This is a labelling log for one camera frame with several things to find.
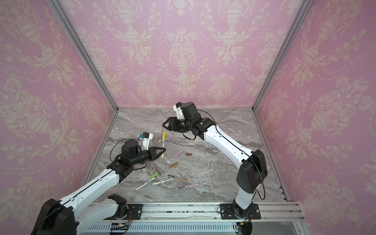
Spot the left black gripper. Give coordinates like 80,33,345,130
130,146,166,167

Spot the white yellow marker pen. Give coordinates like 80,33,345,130
161,128,165,159

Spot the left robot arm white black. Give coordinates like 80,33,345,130
31,139,166,235

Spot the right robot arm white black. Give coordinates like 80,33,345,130
162,102,268,218

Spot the pink pen cap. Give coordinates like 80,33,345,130
174,150,183,157

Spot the tan brown pen cap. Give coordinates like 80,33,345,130
169,162,179,168

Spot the white green marker pen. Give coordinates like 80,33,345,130
152,178,175,185

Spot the brown fountain pen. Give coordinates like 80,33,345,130
167,175,188,181

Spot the pink fountain pen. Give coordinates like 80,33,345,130
178,183,200,189

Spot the white marker bright green cap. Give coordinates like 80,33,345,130
135,173,159,191

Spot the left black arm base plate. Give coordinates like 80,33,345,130
105,204,143,221

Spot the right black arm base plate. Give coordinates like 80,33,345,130
219,203,261,220

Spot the white vented cable duct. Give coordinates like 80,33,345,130
82,221,238,235

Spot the aluminium front rail frame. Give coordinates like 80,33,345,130
98,201,310,235

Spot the left aluminium corner post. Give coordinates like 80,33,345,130
47,0,118,113

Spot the aluminium corner post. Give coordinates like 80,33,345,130
47,0,118,113
252,0,313,113

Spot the right aluminium corner post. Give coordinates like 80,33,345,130
252,0,313,113

